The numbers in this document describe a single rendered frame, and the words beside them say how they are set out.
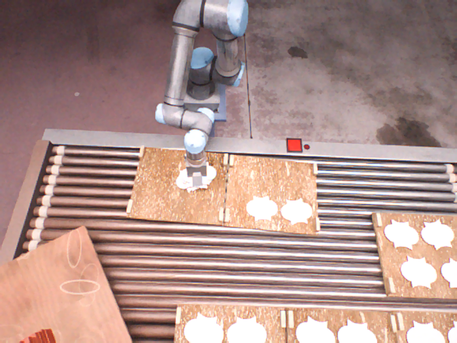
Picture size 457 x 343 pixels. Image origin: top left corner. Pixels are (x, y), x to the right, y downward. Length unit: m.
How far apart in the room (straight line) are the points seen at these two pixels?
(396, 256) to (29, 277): 1.43
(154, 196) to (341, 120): 1.99
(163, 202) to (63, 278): 0.46
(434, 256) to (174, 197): 1.14
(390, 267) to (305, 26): 2.70
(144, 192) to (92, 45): 2.23
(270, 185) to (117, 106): 1.80
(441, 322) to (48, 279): 1.48
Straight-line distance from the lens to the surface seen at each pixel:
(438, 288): 1.64
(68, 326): 1.32
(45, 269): 1.38
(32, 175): 1.65
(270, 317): 1.36
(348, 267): 1.50
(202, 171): 1.34
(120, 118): 2.87
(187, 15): 1.20
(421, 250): 1.65
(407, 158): 1.83
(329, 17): 3.88
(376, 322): 1.49
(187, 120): 1.23
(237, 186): 1.47
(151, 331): 1.37
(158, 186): 1.47
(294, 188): 1.51
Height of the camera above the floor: 2.28
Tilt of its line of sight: 64 degrees down
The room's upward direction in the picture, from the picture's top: 7 degrees clockwise
